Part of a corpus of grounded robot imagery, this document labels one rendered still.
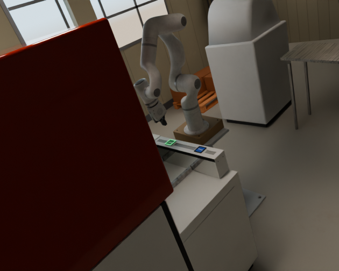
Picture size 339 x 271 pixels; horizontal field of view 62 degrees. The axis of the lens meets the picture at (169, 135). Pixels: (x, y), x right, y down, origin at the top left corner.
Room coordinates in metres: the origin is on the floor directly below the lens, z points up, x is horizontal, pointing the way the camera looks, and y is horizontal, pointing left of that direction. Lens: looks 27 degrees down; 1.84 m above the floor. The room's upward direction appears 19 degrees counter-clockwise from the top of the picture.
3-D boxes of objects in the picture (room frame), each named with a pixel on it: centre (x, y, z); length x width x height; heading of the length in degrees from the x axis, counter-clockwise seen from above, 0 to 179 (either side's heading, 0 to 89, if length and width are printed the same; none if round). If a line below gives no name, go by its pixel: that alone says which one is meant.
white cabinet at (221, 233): (1.51, 0.23, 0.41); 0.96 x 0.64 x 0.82; 36
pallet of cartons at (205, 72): (4.58, -0.86, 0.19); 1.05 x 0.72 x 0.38; 125
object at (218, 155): (1.54, -0.07, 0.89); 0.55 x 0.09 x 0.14; 36
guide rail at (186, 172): (1.32, 0.15, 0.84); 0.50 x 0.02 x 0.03; 126
